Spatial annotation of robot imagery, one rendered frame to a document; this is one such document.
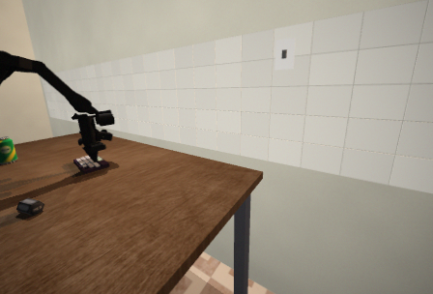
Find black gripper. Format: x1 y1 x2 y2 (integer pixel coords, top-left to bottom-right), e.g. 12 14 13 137
78 128 106 162

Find green and yellow drink can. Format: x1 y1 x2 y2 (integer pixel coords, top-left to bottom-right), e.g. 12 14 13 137
0 136 17 164

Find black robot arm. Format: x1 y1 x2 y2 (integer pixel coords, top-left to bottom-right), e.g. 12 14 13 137
0 50 115 141

